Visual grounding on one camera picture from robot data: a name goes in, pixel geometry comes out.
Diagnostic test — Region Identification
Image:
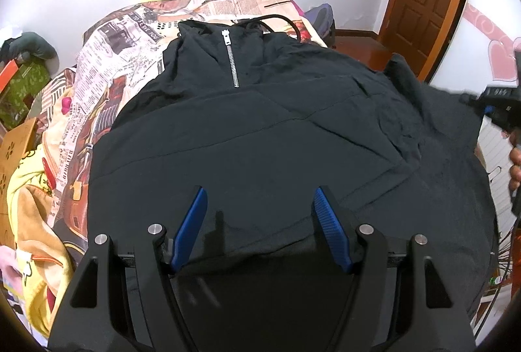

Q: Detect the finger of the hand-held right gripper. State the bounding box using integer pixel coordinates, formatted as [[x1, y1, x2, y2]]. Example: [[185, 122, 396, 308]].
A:
[[459, 92, 495, 117]]

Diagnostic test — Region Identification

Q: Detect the grey plush toy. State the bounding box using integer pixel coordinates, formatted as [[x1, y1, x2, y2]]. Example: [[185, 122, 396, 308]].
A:
[[0, 32, 57, 64]]

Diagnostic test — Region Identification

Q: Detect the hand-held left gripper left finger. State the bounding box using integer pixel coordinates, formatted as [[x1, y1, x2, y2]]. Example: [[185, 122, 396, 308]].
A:
[[48, 186, 208, 352]]

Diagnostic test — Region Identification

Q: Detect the newspaper print blanket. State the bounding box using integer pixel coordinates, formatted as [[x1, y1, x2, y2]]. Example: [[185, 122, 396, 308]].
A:
[[38, 0, 326, 251]]

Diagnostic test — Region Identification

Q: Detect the yellow cartoon blanket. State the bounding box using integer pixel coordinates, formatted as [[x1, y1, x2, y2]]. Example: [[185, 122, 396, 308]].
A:
[[0, 142, 88, 340]]

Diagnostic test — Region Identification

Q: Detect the thin wire frame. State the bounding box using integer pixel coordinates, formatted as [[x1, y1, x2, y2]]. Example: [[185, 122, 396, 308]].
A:
[[486, 222, 521, 320]]

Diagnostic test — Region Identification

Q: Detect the person's right hand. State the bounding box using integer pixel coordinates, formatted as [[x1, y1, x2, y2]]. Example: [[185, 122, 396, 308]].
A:
[[508, 131, 521, 195]]

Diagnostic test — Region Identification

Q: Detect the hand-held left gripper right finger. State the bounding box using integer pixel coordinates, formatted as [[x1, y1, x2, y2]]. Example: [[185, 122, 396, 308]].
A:
[[311, 186, 477, 352]]

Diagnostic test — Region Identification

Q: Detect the brown cardboard box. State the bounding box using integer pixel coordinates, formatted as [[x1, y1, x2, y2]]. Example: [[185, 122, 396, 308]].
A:
[[0, 118, 39, 214]]

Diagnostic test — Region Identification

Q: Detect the green and orange box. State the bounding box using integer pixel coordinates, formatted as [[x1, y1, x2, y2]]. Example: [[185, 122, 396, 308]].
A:
[[0, 59, 50, 131]]

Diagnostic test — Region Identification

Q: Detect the dark purple backpack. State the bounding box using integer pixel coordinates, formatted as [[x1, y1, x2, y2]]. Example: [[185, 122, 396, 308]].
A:
[[303, 3, 336, 48]]

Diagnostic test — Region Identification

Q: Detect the white striped cloth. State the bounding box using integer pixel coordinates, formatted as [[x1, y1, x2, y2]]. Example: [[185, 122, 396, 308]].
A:
[[474, 114, 521, 251]]

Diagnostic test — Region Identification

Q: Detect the black zip jacket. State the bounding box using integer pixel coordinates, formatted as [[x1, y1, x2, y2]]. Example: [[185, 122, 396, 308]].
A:
[[87, 15, 500, 352]]

